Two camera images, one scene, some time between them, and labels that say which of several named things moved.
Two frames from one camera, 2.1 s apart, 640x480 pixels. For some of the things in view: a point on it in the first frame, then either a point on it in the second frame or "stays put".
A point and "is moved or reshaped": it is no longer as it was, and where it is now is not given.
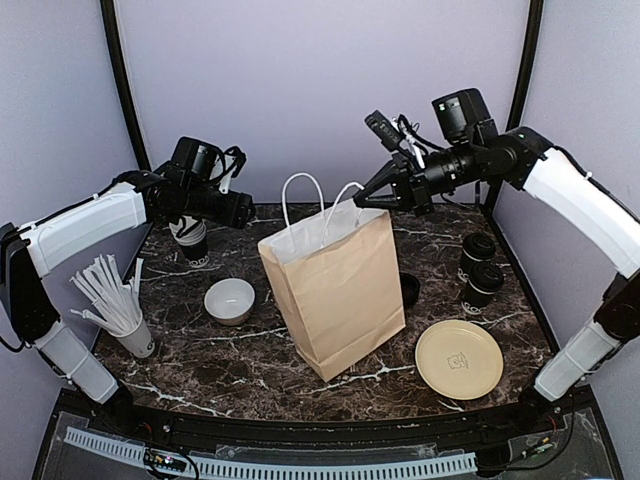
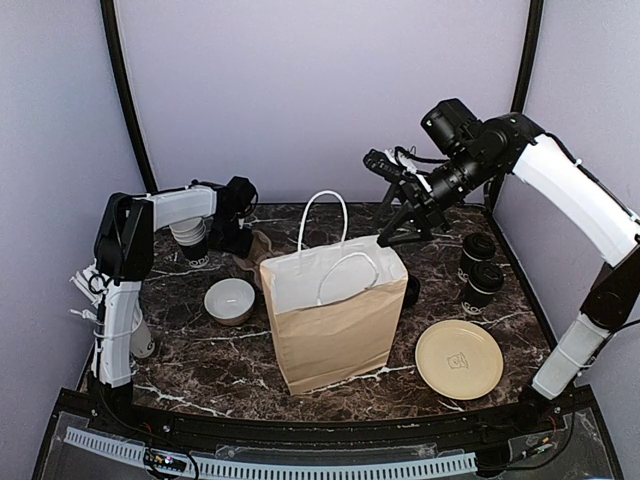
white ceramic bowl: (229, 300) stays put
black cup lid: (486, 276) stays put
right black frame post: (521, 85) stays put
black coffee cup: (466, 263) stays put
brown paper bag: (336, 273) is moved or reshaped
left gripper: (238, 203) to (241, 247)
